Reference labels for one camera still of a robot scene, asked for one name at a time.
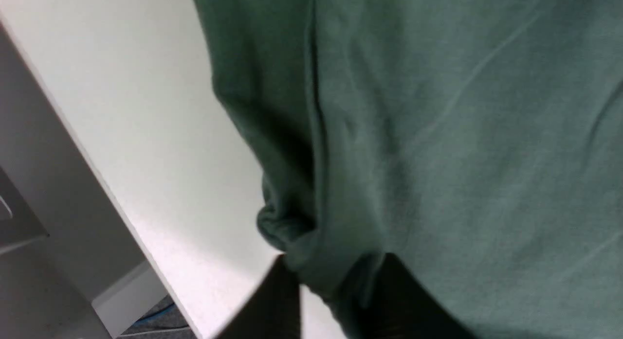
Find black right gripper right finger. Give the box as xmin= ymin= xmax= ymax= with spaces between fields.
xmin=360 ymin=253 xmax=475 ymax=339

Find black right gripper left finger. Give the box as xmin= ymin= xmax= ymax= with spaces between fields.
xmin=216 ymin=254 xmax=302 ymax=339

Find green long-sleeve shirt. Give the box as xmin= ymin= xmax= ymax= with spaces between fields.
xmin=193 ymin=0 xmax=622 ymax=339

